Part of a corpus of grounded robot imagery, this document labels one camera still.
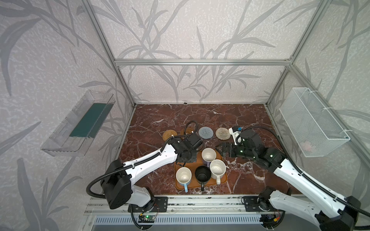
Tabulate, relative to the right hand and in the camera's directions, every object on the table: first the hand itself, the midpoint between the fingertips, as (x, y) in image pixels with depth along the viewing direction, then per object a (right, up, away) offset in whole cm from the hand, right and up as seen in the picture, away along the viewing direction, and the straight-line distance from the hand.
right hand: (220, 143), depth 73 cm
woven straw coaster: (-33, +1, +28) cm, 43 cm away
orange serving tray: (-10, -13, +11) cm, 20 cm away
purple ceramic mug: (-5, -10, +15) cm, 19 cm away
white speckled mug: (0, -17, +11) cm, 20 cm away
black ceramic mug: (-9, -19, +8) cm, 23 cm away
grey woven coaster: (-6, +2, +28) cm, 29 cm away
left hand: (-14, -8, +6) cm, 17 cm away
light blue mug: (-20, -20, +8) cm, 30 cm away
